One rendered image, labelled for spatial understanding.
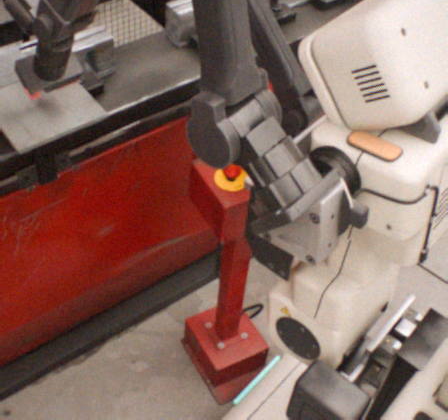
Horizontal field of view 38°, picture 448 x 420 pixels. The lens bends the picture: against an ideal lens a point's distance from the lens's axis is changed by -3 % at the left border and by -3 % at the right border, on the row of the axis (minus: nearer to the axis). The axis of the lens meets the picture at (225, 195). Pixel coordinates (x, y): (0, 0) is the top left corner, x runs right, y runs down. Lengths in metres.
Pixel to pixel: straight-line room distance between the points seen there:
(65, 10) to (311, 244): 0.47
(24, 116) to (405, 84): 0.71
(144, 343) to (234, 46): 1.43
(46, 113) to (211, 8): 0.56
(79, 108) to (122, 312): 0.97
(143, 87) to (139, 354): 0.89
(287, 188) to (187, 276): 1.38
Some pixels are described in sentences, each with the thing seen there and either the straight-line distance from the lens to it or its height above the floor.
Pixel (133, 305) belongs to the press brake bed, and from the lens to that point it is 2.11.
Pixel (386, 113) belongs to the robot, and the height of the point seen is 1.28.
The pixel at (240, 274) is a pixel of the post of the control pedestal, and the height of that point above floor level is 0.43.
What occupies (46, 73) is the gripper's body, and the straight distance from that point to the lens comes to 1.15.
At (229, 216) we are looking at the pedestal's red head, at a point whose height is 0.75.
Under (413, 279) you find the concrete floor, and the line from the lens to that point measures 2.37.
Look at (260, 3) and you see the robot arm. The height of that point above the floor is 1.15.
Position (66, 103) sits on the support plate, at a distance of 1.27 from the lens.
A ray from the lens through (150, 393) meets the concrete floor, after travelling 2.01.
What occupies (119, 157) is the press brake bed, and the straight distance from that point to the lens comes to 1.54.
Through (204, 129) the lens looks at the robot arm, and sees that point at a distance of 0.82.
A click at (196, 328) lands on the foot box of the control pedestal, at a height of 0.12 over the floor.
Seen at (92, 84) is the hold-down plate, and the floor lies 0.90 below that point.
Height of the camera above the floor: 1.79
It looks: 47 degrees down
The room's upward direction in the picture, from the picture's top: 6 degrees clockwise
